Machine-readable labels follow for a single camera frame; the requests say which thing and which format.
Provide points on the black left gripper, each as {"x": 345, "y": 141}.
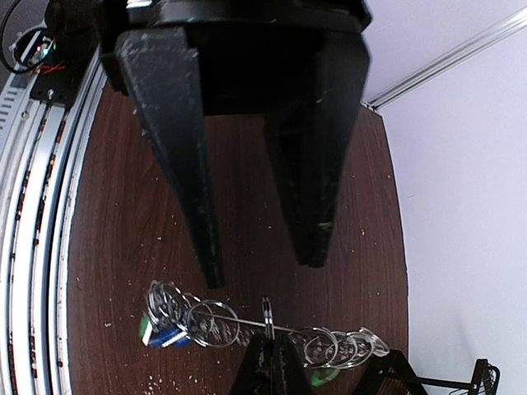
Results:
{"x": 181, "y": 60}

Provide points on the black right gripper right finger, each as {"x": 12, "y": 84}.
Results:
{"x": 287, "y": 371}

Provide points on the grey disc keyring organizer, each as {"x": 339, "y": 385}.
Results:
{"x": 174, "y": 317}

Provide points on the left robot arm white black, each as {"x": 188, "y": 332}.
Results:
{"x": 62, "y": 45}

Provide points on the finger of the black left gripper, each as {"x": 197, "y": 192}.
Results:
{"x": 307, "y": 135}

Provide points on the green key tag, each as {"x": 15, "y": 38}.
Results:
{"x": 320, "y": 377}

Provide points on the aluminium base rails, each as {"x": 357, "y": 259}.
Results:
{"x": 42, "y": 152}

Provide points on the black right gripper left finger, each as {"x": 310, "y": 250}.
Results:
{"x": 254, "y": 375}

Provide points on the aluminium corner frame post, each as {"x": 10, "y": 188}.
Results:
{"x": 483, "y": 40}

